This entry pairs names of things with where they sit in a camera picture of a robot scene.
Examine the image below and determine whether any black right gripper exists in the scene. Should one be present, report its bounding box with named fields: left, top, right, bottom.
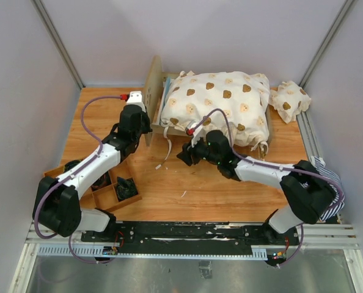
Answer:
left=176, top=134, right=220, bottom=166

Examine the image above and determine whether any wooden pet bed frame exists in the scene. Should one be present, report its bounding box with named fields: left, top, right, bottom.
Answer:
left=143, top=54, right=276, bottom=159

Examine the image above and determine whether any large bear print cushion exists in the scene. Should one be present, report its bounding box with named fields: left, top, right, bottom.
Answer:
left=155, top=70, right=271, bottom=170

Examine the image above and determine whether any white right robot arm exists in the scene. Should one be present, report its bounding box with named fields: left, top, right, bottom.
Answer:
left=177, top=130, right=336, bottom=244

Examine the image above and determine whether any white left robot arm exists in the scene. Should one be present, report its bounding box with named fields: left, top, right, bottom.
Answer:
left=33, top=102, right=151, bottom=242

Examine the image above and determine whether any blue striped mattress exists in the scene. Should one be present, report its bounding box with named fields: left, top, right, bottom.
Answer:
left=158, top=77, right=173, bottom=117

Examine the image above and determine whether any black item in tray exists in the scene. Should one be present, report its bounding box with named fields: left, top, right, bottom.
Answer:
left=115, top=177, right=138, bottom=201

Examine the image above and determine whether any wooden divided tray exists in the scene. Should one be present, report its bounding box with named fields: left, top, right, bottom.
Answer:
left=43, top=158, right=143, bottom=214

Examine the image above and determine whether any small bear print pillow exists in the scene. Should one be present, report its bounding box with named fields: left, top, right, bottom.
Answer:
left=269, top=81, right=311, bottom=124

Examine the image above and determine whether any blue striped cloth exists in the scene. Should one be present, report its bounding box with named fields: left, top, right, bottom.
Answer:
left=308, top=155, right=346, bottom=223

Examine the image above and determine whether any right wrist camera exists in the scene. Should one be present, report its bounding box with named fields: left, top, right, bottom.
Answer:
left=186, top=122, right=205, bottom=148

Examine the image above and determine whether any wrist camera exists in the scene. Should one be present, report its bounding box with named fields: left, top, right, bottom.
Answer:
left=120, top=91, right=146, bottom=112
left=186, top=122, right=205, bottom=148

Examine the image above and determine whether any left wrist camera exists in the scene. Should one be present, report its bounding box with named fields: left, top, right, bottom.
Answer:
left=120, top=91, right=146, bottom=112

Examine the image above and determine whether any coiled black cable in tray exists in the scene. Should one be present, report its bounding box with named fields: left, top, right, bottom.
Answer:
left=64, top=160, right=84, bottom=173

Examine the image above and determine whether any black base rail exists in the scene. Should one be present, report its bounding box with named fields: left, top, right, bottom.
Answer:
left=81, top=221, right=299, bottom=254

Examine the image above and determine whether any aluminium side rail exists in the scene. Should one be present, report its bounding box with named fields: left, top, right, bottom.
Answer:
left=296, top=112, right=322, bottom=157

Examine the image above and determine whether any white slotted cable duct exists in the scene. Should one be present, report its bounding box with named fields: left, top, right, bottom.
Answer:
left=37, top=244, right=268, bottom=261

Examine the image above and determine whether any left aluminium frame post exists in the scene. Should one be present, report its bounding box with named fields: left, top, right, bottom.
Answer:
left=30, top=0, right=85, bottom=89

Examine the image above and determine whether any aluminium frame post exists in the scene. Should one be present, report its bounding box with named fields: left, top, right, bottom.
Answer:
left=299, top=0, right=357, bottom=88
left=30, top=0, right=85, bottom=89

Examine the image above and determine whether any right aluminium frame post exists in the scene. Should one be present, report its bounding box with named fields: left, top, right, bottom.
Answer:
left=299, top=0, right=357, bottom=88

